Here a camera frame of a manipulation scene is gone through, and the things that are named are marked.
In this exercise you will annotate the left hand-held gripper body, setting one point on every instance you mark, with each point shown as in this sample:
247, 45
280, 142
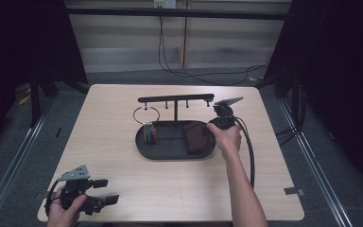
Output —
74, 190

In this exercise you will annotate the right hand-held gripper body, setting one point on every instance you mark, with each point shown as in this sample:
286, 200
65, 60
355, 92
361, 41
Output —
223, 118

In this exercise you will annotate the brown zip pouch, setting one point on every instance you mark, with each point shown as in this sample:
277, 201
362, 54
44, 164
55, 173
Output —
196, 138

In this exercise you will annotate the black key stand with tray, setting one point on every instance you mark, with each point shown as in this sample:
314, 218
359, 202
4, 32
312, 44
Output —
170, 145

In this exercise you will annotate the key bunch with coloured tags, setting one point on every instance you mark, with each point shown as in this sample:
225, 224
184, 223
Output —
150, 135

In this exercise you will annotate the person's right hand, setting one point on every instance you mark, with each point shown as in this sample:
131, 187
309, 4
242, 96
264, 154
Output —
228, 138

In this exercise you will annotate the person's left hand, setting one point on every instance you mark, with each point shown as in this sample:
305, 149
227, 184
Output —
60, 217

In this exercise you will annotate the yellow floor tape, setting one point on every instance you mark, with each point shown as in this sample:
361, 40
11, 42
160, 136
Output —
24, 99

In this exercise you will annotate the black curtain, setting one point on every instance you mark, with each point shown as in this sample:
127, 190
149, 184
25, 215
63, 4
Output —
340, 78
22, 47

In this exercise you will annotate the metal floor rail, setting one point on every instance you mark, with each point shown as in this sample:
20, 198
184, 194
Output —
11, 170
315, 164

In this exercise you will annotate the black metal stand post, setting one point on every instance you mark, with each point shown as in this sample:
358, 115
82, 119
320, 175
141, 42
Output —
35, 101

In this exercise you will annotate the black horizontal frame bar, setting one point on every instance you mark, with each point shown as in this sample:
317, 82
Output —
176, 13

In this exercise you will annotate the white wall socket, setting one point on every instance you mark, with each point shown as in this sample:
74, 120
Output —
165, 3

